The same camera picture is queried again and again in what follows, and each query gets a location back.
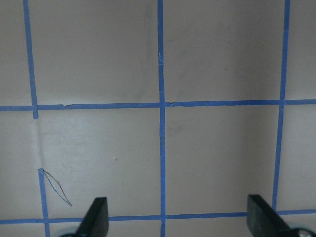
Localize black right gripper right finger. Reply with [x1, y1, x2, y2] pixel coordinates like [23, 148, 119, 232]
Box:
[246, 195, 292, 237]

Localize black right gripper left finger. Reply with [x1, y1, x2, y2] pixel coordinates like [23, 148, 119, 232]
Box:
[75, 197, 109, 237]

